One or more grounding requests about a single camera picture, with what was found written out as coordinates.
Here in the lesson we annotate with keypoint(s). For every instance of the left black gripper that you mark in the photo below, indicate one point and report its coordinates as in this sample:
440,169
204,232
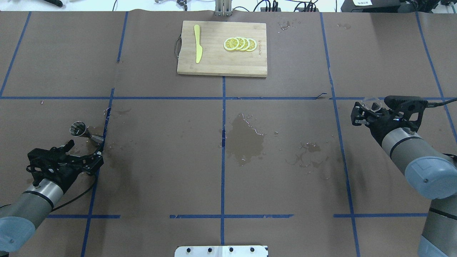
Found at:
56,171

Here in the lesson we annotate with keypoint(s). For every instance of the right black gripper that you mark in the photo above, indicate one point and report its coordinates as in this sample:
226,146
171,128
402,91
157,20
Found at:
382,126

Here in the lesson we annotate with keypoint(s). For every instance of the steel jigger measuring cup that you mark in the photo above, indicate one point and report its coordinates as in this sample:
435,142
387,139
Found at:
80,129

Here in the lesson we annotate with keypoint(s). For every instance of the clear glass cup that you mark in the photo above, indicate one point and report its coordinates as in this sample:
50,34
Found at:
372,103

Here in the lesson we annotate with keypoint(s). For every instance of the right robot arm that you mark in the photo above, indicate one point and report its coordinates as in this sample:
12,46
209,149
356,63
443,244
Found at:
432,174

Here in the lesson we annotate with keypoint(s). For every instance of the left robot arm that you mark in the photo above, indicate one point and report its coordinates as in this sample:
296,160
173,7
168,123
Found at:
20,219

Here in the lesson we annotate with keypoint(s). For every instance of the black box with label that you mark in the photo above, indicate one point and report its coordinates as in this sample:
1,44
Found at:
371,6

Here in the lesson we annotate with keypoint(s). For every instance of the lemon slice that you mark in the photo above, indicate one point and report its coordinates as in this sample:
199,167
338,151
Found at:
231,44
241,43
252,45
246,45

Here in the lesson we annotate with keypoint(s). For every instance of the bamboo cutting board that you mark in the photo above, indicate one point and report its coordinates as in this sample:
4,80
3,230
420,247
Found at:
215,59

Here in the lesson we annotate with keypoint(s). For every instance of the yellow plastic knife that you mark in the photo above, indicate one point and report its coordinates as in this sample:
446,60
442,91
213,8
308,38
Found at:
199,49

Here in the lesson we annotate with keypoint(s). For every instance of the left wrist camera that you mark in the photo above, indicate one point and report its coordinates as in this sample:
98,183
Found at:
39,160

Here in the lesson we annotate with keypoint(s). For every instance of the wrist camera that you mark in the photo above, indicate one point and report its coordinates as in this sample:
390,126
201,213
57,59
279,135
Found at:
39,160
409,109

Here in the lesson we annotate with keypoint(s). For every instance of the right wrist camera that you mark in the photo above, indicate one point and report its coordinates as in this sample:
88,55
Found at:
409,109

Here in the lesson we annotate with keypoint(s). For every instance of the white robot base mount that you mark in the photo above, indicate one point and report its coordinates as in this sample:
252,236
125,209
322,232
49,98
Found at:
222,251

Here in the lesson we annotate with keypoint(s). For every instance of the aluminium camera post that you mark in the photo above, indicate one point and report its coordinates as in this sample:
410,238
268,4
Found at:
223,8

